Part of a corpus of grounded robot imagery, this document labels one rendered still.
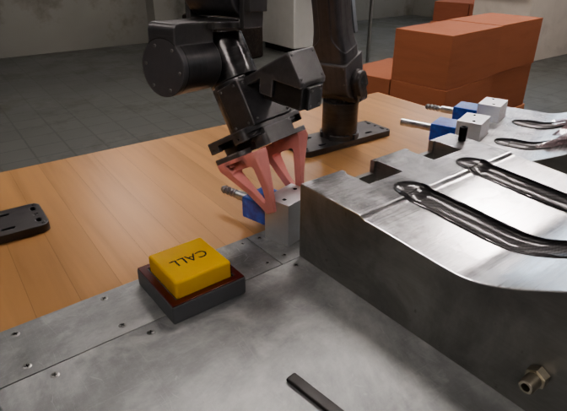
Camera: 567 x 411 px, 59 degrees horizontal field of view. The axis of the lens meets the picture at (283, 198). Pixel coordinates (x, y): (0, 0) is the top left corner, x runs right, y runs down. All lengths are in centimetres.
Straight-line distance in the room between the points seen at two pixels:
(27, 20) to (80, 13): 58
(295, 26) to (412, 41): 301
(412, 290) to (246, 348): 15
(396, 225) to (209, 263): 18
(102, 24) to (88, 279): 620
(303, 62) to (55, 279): 34
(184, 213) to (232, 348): 26
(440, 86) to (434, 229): 242
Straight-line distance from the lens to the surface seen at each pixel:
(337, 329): 47
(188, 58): 51
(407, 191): 53
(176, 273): 49
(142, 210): 69
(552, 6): 623
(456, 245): 46
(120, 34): 678
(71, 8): 660
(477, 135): 79
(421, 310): 46
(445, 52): 283
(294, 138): 59
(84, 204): 73
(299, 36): 586
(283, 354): 45
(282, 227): 58
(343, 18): 81
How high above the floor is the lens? 111
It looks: 27 degrees down
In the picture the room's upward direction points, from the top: straight up
